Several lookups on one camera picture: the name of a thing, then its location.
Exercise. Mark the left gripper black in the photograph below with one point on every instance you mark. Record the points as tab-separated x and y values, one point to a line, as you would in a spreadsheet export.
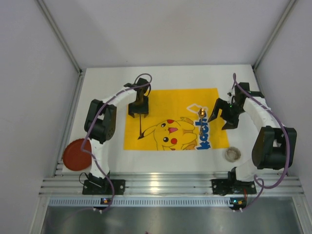
138	107

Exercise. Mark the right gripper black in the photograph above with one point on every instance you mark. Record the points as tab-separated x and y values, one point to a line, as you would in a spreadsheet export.
225	112

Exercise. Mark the gold fork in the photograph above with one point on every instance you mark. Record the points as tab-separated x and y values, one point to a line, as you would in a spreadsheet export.
141	133

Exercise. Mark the gold spoon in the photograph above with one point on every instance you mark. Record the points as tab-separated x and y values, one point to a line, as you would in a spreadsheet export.
201	114

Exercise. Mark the yellow Pikachu cloth placemat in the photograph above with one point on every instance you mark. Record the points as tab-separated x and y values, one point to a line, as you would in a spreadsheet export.
173	123

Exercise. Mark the small clear glass cup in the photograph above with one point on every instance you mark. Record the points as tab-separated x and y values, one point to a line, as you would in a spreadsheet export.
232	154

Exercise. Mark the red round plate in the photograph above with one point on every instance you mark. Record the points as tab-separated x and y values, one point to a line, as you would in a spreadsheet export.
74	158

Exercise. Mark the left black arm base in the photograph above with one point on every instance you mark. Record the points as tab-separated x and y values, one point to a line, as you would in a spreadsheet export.
103	187

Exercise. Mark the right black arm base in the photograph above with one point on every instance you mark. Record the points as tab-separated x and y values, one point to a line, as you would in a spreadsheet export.
225	187

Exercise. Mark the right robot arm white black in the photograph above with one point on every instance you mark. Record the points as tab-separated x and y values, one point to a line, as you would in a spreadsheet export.
275	144

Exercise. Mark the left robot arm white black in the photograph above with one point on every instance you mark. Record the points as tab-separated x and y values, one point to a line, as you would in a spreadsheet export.
101	120

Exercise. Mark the aluminium mounting rail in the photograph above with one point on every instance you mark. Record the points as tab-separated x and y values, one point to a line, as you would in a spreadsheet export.
153	184

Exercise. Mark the perforated cable tray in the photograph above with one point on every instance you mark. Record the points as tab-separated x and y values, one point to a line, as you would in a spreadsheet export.
146	202

